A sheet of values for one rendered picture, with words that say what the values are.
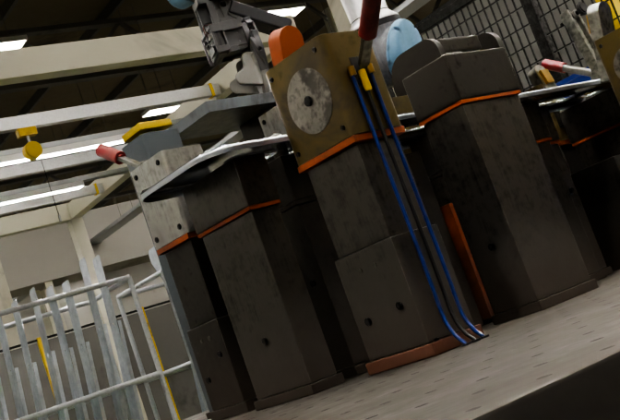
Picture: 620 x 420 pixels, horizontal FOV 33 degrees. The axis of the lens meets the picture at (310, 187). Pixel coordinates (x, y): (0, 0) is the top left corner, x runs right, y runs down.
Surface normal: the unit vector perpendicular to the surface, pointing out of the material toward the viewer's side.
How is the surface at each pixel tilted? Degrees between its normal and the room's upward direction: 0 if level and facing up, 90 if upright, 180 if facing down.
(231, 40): 90
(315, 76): 90
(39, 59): 90
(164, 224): 90
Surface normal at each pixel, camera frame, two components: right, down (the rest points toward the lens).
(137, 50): 0.52, -0.31
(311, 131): -0.74, 0.17
